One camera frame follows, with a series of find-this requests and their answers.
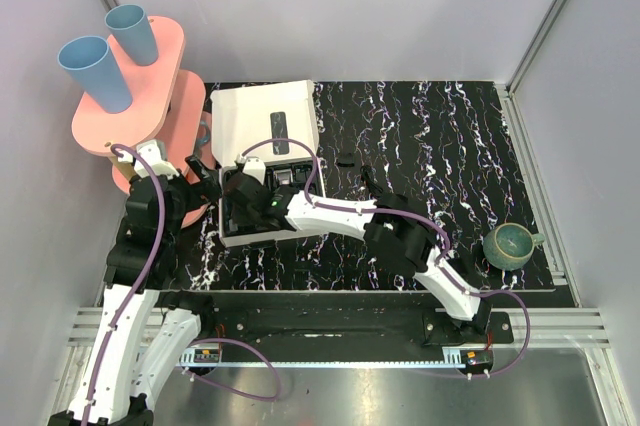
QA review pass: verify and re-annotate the near blue plastic cup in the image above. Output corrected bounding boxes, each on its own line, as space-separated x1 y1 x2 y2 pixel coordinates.
57 36 133 114

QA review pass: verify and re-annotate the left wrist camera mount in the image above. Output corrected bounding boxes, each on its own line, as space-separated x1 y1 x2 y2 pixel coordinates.
112 139 180 179

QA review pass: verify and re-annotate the far blue plastic cup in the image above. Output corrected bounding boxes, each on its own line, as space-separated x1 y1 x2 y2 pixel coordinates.
105 4 159 66

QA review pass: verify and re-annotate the black silver hair clipper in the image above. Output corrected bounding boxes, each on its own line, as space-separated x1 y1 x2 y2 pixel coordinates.
273 168 297 193

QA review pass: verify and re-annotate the black comb attachment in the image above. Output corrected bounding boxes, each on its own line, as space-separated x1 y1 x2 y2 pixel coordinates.
448 257 473 280

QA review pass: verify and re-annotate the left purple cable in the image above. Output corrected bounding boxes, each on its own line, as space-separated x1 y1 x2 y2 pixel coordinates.
79 144 169 426

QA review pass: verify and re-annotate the purple cable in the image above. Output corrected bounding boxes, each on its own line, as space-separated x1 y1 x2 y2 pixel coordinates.
235 138 531 380
79 144 169 426

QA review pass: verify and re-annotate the white clipper kit box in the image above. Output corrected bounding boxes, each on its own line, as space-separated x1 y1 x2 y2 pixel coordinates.
208 78 327 249

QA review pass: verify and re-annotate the pink tiered wooden shelf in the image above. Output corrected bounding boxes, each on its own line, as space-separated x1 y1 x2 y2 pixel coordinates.
71 15 207 230

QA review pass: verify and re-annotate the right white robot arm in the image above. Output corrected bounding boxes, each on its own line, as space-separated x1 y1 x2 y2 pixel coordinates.
222 169 491 343

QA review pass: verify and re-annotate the blue mug on shelf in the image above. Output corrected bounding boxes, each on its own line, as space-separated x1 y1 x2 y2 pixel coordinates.
196 119 211 148

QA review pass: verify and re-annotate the black coiled charging cable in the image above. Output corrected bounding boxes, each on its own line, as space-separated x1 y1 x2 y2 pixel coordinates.
360 164 389 197

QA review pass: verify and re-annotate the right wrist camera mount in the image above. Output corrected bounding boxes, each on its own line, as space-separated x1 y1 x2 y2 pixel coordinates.
236 155 266 184

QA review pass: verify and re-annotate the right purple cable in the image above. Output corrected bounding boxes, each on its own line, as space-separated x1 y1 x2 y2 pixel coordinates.
235 138 531 380

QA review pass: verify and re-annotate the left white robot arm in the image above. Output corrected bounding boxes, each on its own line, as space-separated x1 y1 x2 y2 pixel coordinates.
48 147 221 425

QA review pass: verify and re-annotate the blue plastic cup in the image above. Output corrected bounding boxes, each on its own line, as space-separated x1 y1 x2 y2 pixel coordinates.
57 36 133 114
105 4 159 66

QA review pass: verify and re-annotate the green ceramic bowl cup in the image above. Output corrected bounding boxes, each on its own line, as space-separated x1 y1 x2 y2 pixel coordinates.
482 223 546 271

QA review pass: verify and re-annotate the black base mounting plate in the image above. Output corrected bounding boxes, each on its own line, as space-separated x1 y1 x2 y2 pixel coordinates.
156 290 515 346

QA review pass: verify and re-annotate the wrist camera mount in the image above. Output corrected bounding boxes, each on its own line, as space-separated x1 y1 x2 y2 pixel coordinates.
236 155 266 184
112 139 180 179

